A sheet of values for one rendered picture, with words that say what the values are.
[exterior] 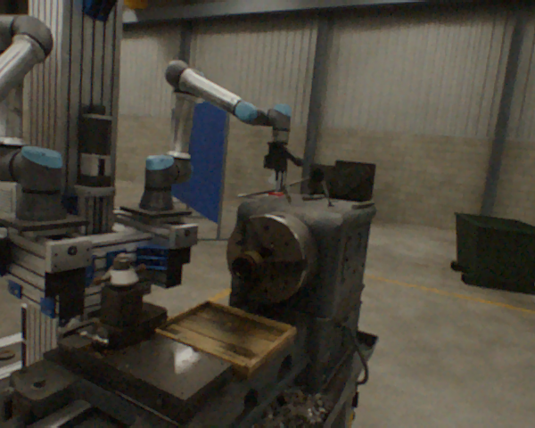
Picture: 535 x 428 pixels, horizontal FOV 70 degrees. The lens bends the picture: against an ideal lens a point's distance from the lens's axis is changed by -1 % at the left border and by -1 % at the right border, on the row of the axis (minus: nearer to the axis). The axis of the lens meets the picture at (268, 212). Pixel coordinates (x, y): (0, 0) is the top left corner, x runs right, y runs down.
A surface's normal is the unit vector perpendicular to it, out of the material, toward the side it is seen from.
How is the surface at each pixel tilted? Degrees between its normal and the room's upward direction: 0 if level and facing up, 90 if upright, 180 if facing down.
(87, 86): 90
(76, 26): 90
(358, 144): 90
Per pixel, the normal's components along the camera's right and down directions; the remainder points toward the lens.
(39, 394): 0.10, -0.98
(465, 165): -0.43, 0.09
